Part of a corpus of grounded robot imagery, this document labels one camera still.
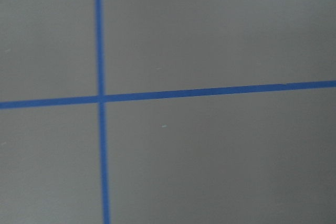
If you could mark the blue tape grid lines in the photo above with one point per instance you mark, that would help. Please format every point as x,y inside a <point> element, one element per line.
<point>167,111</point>

